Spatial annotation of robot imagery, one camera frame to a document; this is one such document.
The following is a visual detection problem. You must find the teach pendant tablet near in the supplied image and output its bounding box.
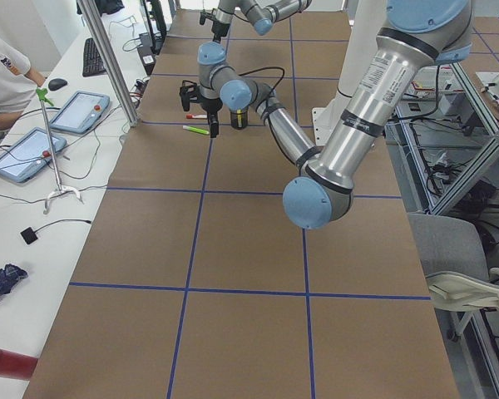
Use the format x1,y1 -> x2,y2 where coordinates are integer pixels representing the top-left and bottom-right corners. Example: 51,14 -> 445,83
0,127 -> 51,183

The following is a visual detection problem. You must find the black keyboard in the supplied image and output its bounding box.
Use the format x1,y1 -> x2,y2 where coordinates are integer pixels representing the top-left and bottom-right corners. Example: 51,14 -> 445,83
82,37 -> 106,77

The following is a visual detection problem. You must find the small black square device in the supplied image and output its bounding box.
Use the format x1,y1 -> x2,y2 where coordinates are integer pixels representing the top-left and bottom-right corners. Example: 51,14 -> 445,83
20,227 -> 38,245

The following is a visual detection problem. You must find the aluminium frame rack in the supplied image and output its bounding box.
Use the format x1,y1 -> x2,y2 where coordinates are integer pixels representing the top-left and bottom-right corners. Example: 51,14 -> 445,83
382,16 -> 499,399

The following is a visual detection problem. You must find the teach pendant tablet far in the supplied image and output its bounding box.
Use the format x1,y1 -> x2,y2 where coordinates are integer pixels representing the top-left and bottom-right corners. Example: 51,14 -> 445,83
50,91 -> 110,135

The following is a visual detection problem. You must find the grey office chair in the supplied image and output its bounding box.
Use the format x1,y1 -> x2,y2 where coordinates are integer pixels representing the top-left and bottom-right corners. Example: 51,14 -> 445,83
408,213 -> 499,342

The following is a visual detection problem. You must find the person in white shirt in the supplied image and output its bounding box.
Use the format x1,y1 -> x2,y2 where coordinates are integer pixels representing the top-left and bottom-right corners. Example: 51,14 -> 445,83
0,38 -> 46,131

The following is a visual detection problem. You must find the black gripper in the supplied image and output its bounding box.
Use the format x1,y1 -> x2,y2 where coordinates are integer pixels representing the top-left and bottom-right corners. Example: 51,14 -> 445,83
199,8 -> 233,43
179,80 -> 223,138

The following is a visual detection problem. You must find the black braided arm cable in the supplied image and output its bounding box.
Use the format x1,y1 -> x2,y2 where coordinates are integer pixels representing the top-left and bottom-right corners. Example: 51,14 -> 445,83
236,66 -> 317,150

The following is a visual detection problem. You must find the black computer mouse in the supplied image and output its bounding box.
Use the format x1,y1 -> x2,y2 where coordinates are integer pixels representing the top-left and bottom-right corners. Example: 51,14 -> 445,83
47,78 -> 68,91

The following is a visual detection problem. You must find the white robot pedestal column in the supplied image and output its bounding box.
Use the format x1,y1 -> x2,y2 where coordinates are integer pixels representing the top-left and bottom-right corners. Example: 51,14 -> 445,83
329,0 -> 387,118

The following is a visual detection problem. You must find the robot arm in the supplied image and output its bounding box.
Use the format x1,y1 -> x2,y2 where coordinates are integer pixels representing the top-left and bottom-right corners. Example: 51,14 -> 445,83
199,0 -> 311,43

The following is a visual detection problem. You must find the green highlighter pen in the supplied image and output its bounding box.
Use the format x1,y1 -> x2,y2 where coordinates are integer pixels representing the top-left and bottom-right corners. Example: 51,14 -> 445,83
182,125 -> 210,135

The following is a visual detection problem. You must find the black mesh pen cup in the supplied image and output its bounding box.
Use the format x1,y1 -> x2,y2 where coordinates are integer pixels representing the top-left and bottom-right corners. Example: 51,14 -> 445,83
230,108 -> 248,130

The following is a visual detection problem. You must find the green handled reacher grabber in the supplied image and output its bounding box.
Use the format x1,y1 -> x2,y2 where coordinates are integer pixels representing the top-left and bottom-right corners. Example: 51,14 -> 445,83
36,87 -> 83,215

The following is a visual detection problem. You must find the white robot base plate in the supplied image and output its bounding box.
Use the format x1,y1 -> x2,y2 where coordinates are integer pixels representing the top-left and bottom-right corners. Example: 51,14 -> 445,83
312,105 -> 338,146

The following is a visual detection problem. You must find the yellow highlighter pen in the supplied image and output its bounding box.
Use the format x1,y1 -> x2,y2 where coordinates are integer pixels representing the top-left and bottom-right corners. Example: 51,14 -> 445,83
237,112 -> 247,129

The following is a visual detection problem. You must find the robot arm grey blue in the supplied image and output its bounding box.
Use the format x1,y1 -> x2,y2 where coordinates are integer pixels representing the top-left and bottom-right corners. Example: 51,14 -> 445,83
180,1 -> 474,229

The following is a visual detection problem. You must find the teach pendant tablet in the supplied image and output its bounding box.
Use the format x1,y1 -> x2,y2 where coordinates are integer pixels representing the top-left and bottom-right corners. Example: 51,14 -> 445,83
50,91 -> 110,135
0,127 -> 51,183

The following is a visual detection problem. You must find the folded blue umbrella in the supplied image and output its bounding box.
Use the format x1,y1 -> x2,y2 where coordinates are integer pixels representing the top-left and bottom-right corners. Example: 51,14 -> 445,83
0,264 -> 28,299

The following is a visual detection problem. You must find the red capped white marker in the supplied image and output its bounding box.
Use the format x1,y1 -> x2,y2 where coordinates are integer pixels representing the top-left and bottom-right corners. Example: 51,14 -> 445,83
185,114 -> 208,120

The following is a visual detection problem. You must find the red cylinder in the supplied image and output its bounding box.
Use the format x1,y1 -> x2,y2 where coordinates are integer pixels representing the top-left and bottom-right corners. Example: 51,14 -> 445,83
0,348 -> 38,381

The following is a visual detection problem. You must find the aluminium frame post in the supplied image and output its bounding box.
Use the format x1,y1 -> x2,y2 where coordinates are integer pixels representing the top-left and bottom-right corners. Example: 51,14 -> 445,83
77,0 -> 139,127

